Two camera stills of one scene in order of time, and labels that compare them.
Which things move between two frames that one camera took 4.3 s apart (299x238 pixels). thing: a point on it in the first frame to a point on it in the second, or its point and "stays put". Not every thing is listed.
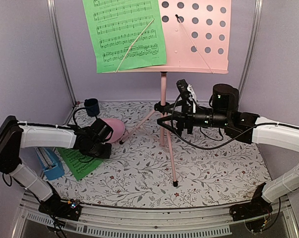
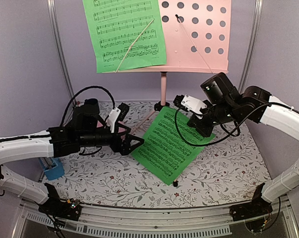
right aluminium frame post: [251, 52] stays put
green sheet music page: [125, 34] stays put
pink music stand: [196, 36] stays put
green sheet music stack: [79, 164] to [165, 152]
